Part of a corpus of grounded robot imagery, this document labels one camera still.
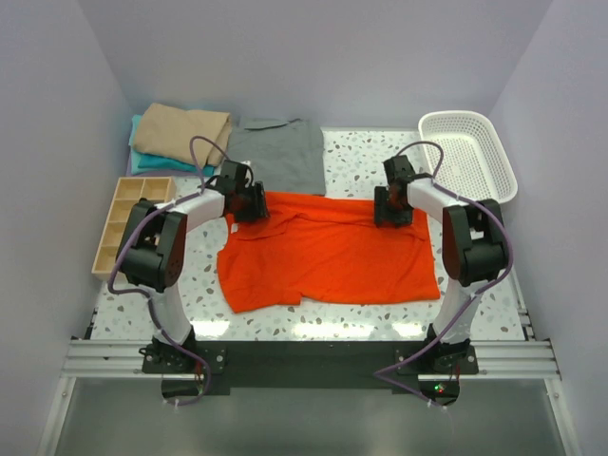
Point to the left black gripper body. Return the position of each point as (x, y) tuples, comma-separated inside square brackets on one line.
[(251, 204)]

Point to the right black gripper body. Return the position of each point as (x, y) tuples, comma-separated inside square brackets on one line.
[(395, 213)]

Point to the orange t-shirt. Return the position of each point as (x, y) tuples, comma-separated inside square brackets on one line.
[(327, 250)]

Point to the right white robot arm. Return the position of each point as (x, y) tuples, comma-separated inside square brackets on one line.
[(476, 255)]

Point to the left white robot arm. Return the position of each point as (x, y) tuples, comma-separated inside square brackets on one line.
[(152, 251)]

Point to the grey folded t-shirt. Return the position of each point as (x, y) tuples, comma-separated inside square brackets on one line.
[(286, 156)]

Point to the white plastic basket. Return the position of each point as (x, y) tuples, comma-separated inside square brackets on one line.
[(464, 148)]

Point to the beige folded t-shirt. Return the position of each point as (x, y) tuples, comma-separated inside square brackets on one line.
[(166, 131)]

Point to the teal folded t-shirt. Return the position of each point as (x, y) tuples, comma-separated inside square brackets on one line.
[(141, 163)]

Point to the wooden compartment tray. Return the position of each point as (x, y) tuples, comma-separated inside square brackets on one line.
[(128, 191)]

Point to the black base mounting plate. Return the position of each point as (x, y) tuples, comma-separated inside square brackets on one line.
[(217, 368)]

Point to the aluminium rail frame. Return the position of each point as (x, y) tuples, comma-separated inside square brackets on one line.
[(109, 407)]

